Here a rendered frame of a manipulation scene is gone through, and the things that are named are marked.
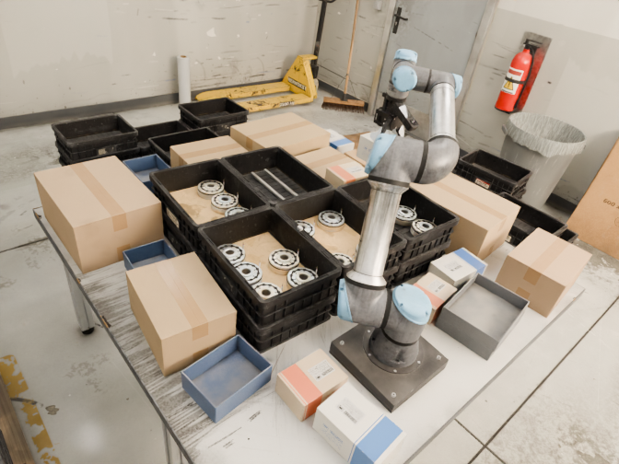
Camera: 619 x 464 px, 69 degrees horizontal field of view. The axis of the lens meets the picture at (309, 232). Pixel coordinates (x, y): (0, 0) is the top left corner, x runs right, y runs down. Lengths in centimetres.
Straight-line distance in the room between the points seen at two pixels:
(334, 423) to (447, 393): 41
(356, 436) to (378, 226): 54
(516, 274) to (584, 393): 108
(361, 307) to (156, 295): 59
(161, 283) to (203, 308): 16
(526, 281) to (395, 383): 71
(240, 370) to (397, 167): 73
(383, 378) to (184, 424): 56
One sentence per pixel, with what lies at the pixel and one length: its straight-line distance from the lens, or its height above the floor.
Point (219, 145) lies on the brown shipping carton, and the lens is 219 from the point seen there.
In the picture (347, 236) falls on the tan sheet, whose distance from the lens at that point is 172.
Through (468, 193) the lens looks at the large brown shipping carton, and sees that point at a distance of 208.
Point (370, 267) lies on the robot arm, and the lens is 127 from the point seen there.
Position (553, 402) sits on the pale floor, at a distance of 267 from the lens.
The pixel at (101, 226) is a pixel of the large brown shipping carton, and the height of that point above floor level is 87.
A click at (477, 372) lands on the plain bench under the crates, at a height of 70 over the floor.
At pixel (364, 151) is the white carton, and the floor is 108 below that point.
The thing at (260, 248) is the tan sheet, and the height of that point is 83.
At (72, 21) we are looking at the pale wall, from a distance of 449.
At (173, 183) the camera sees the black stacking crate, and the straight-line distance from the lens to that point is 188.
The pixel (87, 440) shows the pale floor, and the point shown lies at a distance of 217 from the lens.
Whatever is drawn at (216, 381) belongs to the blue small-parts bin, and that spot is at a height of 70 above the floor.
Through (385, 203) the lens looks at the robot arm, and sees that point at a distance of 124.
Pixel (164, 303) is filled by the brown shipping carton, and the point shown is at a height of 86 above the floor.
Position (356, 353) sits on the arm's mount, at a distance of 143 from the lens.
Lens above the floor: 183
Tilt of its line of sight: 36 degrees down
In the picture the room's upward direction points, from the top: 9 degrees clockwise
